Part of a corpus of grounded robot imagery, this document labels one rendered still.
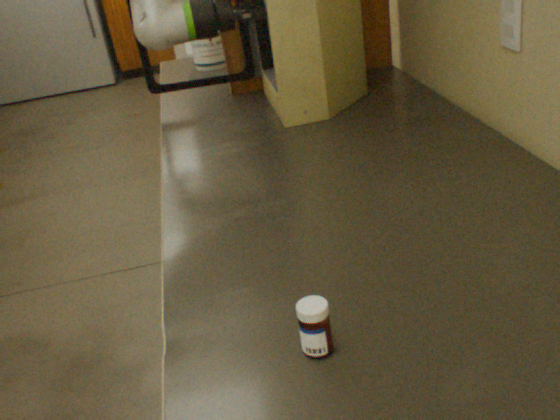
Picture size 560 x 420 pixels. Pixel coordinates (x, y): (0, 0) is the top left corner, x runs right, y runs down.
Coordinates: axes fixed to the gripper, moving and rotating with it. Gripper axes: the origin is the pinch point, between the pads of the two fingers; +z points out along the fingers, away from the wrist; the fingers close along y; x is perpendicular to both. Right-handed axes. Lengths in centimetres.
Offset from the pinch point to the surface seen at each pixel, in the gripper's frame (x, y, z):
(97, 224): 120, 158, -96
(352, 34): 9.0, -3.7, 11.4
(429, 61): 20.8, 2.5, 33.4
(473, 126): 26, -36, 27
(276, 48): 6.9, -14.0, -9.1
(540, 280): 26, -91, 10
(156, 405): 120, 7, -63
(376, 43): 18.6, 23.2, 25.5
